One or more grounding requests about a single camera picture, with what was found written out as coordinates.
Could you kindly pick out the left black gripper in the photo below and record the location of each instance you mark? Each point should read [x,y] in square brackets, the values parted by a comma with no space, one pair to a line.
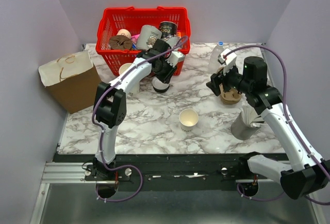
[166,78]

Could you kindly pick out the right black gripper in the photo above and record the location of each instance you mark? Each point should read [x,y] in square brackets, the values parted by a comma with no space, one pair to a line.
[216,79]

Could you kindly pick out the stack of cup lids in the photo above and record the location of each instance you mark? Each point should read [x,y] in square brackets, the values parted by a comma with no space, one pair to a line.
[159,86]

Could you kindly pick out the stack of white paper cups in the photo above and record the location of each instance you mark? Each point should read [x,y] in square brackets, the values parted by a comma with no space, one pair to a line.
[129,79]

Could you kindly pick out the single white paper cup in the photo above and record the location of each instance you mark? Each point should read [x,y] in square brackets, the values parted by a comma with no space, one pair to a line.
[188,119]

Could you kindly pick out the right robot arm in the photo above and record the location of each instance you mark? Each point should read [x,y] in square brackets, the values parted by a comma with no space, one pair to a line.
[307,171]

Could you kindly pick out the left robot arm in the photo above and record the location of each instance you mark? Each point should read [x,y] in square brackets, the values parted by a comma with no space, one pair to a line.
[110,108]

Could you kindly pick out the brown paper takeout bag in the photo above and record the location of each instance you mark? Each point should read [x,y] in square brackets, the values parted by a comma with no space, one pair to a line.
[72,80]

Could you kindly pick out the brown pulp cup carrier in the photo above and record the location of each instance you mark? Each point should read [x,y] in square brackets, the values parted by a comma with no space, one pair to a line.
[230,97]

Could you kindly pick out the clear plastic water bottle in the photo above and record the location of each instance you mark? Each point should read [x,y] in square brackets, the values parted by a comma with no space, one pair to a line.
[213,62]

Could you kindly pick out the grey crumpled item in basket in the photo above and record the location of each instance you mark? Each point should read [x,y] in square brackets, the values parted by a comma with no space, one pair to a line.
[173,42]

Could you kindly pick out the grey printed cup in basket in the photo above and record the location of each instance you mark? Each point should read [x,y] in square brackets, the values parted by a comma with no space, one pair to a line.
[148,36]

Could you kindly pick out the black printed can in basket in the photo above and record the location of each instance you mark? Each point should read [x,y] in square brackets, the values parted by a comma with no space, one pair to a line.
[168,29]

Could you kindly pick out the grey cup of straws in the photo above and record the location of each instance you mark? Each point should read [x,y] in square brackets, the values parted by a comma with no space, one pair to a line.
[247,123]

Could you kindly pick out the brown striped cloth in basket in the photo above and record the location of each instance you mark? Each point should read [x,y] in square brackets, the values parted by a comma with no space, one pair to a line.
[120,42]

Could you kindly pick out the beige egg-shaped object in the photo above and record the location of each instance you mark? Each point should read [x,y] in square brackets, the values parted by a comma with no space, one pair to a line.
[124,32]

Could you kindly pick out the red plastic shopping basket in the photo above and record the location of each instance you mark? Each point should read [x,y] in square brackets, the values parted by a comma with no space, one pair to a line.
[132,19]

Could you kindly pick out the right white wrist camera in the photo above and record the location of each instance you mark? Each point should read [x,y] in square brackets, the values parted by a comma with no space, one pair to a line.
[227,58]

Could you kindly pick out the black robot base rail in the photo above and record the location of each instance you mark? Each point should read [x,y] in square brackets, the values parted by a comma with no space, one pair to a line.
[170,172]

